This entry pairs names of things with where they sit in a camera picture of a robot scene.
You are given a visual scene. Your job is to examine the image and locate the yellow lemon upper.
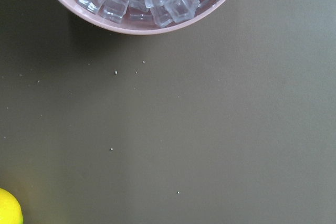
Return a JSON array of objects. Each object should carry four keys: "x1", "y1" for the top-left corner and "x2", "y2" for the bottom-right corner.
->
[{"x1": 1, "y1": 188, "x2": 24, "y2": 224}]

